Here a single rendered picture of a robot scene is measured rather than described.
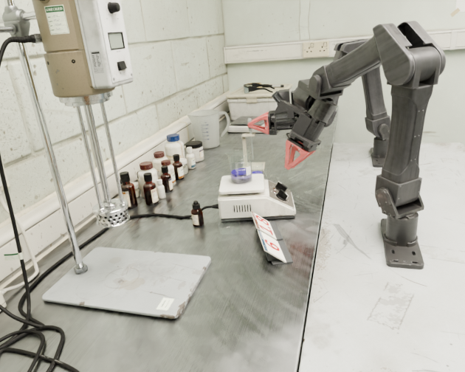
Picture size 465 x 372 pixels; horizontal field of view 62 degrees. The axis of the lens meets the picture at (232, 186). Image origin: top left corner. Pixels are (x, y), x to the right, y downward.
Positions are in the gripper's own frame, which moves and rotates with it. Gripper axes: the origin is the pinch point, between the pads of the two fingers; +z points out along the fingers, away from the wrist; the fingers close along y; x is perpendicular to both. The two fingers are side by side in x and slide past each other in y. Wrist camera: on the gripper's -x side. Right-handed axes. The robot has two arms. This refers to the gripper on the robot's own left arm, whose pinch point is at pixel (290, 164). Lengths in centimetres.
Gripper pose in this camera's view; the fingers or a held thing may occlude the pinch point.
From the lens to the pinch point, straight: 108.0
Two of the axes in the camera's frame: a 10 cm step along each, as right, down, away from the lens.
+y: -4.6, 1.6, -8.7
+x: 7.8, 5.4, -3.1
